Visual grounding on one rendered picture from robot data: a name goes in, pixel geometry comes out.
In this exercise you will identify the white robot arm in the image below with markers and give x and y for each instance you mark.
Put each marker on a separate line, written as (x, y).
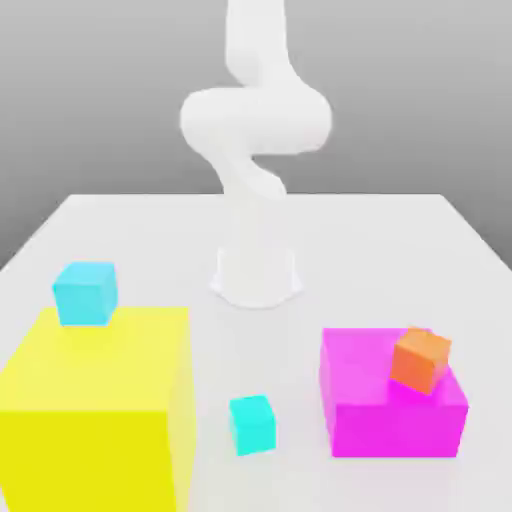
(256, 120)

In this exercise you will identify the small turquoise cube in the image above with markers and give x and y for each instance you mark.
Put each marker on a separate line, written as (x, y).
(252, 426)

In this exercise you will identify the small light blue cube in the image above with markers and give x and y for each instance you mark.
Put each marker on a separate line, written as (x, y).
(84, 294)

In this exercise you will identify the small orange cube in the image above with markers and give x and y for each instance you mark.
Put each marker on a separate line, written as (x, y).
(418, 362)

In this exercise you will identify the large magenta box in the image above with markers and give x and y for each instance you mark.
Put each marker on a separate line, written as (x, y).
(376, 424)

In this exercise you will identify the large yellow box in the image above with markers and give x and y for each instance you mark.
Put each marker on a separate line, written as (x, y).
(92, 400)

